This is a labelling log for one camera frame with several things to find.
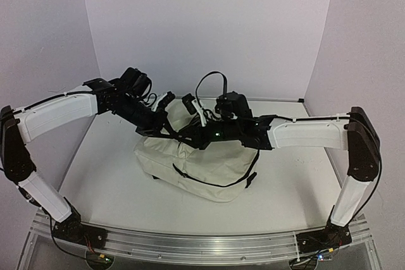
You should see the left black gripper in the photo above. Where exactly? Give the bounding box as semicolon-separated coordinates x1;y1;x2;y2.
111;94;176;138

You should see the cream canvas backpack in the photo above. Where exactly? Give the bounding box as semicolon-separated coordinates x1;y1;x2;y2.
132;101;262;203

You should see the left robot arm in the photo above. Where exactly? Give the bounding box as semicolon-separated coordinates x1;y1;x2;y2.
1;68;175;242

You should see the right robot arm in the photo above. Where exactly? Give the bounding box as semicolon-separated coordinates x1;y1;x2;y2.
180;76;382;227

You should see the aluminium front rail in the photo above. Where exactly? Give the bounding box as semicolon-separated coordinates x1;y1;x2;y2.
32;211;381;269

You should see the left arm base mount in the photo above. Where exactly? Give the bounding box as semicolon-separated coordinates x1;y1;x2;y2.
51;206;108;253

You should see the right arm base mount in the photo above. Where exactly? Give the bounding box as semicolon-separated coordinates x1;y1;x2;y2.
296;216;352;254

